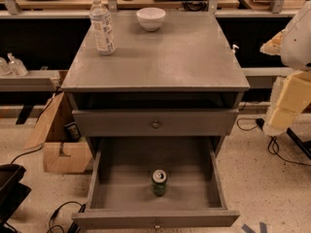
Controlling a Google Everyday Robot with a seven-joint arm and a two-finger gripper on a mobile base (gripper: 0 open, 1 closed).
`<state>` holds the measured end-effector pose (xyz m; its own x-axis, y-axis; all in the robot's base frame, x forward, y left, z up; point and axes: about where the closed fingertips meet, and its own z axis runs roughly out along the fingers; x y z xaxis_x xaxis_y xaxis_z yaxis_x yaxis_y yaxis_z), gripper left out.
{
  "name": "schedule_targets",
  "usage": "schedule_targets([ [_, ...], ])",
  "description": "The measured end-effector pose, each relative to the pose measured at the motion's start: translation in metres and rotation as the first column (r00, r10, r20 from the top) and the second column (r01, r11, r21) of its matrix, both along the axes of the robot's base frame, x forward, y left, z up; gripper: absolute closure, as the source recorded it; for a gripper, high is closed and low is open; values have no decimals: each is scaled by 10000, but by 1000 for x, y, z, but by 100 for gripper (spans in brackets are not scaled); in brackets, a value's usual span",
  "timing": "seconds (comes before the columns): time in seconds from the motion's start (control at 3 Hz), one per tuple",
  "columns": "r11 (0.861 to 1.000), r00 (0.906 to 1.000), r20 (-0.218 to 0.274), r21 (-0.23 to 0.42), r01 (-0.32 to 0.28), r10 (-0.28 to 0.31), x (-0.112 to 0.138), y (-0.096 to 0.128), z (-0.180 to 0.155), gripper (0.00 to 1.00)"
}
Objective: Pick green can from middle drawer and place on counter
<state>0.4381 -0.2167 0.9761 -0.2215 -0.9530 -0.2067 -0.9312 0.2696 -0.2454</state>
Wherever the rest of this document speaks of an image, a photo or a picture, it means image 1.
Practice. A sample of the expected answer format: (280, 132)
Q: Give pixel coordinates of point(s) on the grey wooden drawer cabinet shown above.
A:
(186, 64)

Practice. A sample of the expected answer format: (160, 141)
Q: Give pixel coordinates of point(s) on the clear plastic water bottle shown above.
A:
(101, 23)

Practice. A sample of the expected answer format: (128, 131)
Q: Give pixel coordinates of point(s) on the brown cardboard box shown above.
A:
(61, 153)

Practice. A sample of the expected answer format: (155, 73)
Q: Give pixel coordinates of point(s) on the grey top drawer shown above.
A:
(128, 123)

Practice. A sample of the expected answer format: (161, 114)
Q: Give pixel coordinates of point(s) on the white ceramic bowl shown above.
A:
(151, 18)

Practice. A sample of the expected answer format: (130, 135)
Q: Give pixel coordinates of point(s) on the black power adapter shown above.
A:
(260, 122)

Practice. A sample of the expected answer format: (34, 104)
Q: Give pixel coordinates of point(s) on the open grey middle drawer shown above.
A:
(145, 182)

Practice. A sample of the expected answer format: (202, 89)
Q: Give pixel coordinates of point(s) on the small white pump dispenser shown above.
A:
(235, 48)

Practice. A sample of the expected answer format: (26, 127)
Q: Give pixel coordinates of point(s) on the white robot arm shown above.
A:
(290, 95)

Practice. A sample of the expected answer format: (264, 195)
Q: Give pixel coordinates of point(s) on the green soda can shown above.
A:
(159, 179)

